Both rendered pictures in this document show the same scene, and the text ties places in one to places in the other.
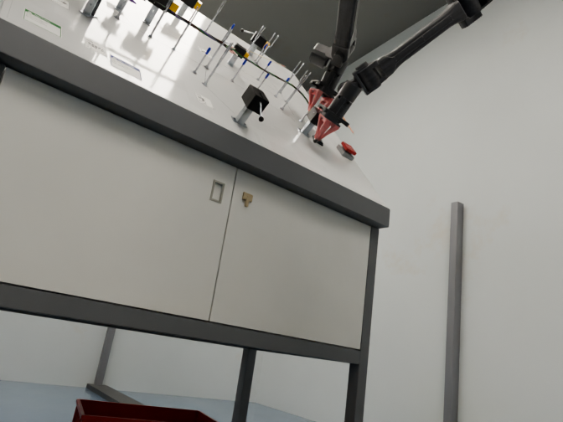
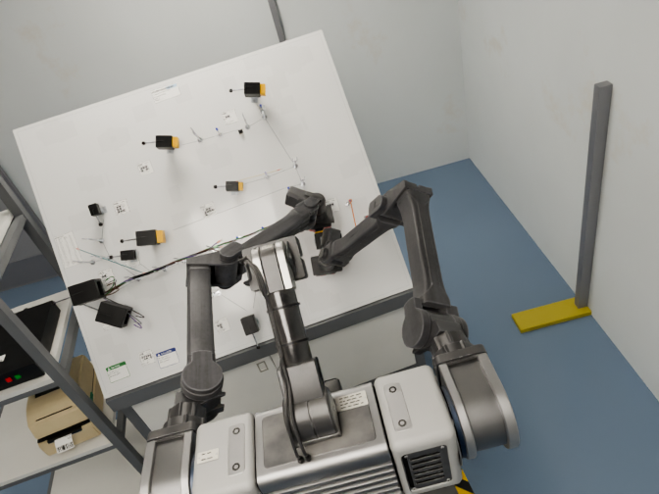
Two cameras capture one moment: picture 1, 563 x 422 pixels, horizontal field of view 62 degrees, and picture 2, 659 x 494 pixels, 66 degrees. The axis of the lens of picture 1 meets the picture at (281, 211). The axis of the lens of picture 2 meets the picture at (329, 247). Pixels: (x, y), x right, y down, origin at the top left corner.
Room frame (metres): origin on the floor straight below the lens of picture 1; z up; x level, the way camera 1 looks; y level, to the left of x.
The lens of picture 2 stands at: (0.22, -0.90, 2.20)
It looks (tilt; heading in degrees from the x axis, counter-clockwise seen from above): 38 degrees down; 34
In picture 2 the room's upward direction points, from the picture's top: 17 degrees counter-clockwise
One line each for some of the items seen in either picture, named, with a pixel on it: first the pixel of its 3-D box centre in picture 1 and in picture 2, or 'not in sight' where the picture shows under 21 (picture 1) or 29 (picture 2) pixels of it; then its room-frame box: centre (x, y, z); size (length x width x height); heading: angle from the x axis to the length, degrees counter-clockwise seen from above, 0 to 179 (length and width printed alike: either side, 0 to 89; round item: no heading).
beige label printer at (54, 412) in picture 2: not in sight; (66, 402); (0.74, 0.86, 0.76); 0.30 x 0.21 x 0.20; 42
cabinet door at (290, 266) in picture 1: (302, 265); (346, 355); (1.31, -0.08, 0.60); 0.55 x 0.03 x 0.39; 128
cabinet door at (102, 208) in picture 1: (116, 207); (216, 403); (0.97, 0.35, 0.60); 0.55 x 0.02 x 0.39; 128
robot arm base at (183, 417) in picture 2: not in sight; (185, 432); (0.50, -0.29, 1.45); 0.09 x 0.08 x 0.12; 122
